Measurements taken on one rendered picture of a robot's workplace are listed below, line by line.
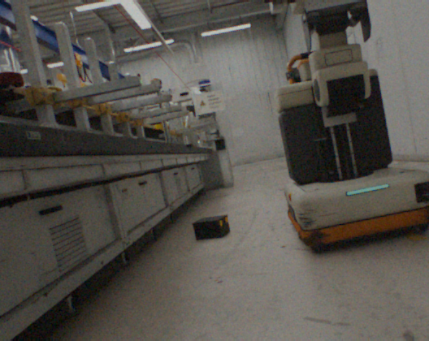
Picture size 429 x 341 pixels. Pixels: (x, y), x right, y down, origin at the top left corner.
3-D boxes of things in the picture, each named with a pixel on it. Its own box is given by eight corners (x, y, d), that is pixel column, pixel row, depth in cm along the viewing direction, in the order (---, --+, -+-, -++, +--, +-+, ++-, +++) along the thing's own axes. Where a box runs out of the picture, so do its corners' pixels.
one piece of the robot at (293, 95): (292, 200, 212) (266, 62, 206) (381, 183, 212) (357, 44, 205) (301, 209, 179) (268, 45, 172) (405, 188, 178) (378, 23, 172)
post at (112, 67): (135, 152, 187) (115, 62, 184) (133, 152, 183) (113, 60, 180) (128, 153, 187) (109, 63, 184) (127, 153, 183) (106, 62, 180)
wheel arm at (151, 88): (159, 93, 140) (158, 83, 140) (158, 92, 137) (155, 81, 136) (54, 115, 140) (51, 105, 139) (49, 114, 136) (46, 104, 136)
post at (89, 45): (116, 143, 162) (93, 39, 158) (114, 143, 158) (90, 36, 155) (109, 144, 162) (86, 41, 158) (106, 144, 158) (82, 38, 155)
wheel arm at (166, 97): (172, 102, 165) (171, 93, 165) (171, 101, 161) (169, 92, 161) (82, 121, 165) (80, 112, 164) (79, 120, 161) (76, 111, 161)
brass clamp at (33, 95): (67, 107, 118) (64, 92, 118) (45, 101, 105) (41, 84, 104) (49, 110, 118) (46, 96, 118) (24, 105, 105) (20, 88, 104)
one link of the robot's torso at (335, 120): (322, 127, 180) (313, 79, 178) (376, 117, 180) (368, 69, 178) (335, 123, 153) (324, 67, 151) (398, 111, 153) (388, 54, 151)
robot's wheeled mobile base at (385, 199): (288, 221, 221) (280, 182, 219) (387, 201, 220) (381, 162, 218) (305, 252, 154) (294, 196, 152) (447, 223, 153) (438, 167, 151)
